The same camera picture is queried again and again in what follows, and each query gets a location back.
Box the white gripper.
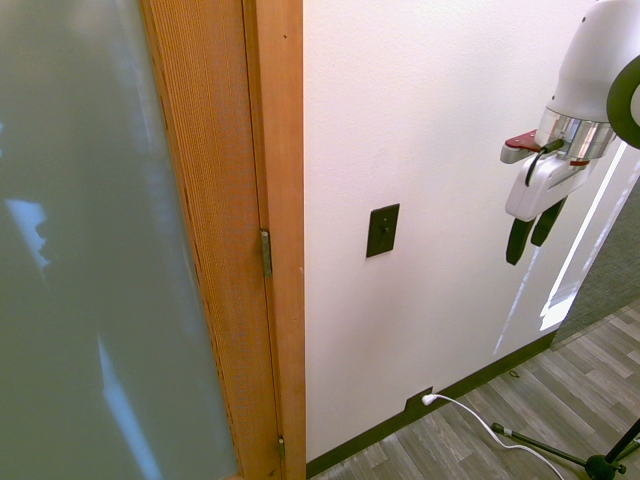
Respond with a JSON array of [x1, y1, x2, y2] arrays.
[[505, 153, 594, 266]]

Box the black baseboard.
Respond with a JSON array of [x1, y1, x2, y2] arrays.
[[305, 331, 557, 480]]

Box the wooden door with frosted glass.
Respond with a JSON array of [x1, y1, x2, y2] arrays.
[[0, 0, 284, 480]]

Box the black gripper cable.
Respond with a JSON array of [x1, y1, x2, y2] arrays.
[[525, 139, 565, 188]]

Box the red and silver wrist camera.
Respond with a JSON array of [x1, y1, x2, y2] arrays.
[[500, 128, 591, 167]]

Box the black wall light switch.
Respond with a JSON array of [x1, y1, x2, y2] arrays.
[[365, 203, 401, 259]]

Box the black wall outlet plate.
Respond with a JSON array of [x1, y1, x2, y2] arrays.
[[404, 385, 435, 412]]

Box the white power cable with plug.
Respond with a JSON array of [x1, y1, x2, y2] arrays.
[[421, 393, 568, 480]]

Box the black camera tripod stand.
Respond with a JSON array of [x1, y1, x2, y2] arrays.
[[490, 415, 640, 480]]

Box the wooden door frame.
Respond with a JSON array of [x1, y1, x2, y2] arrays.
[[241, 0, 308, 480]]

